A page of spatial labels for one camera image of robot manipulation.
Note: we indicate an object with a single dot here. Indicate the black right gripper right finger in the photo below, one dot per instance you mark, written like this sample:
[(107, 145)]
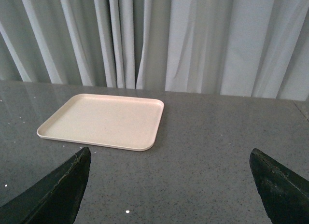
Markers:
[(284, 193)]

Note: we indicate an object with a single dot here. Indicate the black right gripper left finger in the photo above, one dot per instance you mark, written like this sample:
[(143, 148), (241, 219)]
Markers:
[(55, 199)]

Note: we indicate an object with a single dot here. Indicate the beige rectangular plastic tray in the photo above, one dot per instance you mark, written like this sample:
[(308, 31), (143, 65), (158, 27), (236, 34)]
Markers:
[(102, 120)]

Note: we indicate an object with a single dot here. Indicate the grey-white pleated curtain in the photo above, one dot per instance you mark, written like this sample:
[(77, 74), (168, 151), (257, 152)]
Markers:
[(250, 48)]

